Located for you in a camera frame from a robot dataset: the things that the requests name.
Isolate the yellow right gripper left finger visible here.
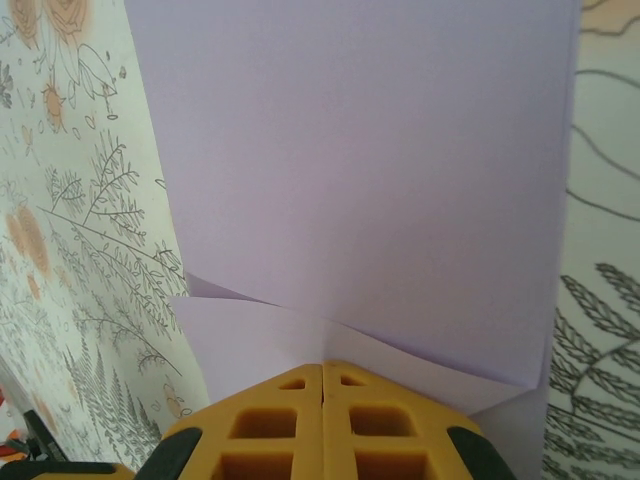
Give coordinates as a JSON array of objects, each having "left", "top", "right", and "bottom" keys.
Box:
[{"left": 142, "top": 363, "right": 325, "bottom": 480}]

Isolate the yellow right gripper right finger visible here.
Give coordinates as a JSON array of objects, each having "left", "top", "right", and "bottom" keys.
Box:
[{"left": 322, "top": 359, "right": 504, "bottom": 480}]

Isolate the lilac paper sheet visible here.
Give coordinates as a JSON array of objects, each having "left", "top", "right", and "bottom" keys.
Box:
[{"left": 122, "top": 0, "right": 584, "bottom": 480}]

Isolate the floral printed table mat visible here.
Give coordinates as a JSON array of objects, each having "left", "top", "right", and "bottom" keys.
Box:
[{"left": 0, "top": 0, "right": 640, "bottom": 480}]

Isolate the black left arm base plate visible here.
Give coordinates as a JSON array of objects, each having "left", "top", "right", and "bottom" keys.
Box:
[{"left": 22, "top": 408, "right": 67, "bottom": 465}]

